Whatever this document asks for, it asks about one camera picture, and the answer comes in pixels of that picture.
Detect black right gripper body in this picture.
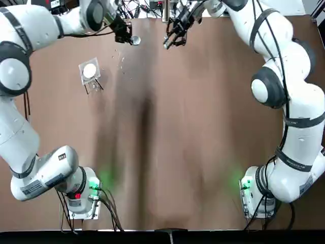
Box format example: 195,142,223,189
175,9,198,31

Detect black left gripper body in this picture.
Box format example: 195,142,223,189
111,15,127,39

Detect spilled white powder grains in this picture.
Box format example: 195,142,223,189
111,49,133,80

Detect tripod stand with mesh plate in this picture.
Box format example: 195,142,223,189
78,56,104,96

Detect hub with red switches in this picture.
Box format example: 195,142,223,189
138,0,163,12

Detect white round ceramic disc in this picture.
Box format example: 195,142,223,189
83,63,99,78

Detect aluminium profile post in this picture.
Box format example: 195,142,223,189
161,0,170,22

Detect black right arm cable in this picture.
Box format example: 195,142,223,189
250,0,291,201

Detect black left foot cables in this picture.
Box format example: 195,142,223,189
57,187,124,232

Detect black foot cables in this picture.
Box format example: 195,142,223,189
57,187,124,232
243,195,297,231

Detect black right foot cables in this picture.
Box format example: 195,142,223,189
243,195,297,231

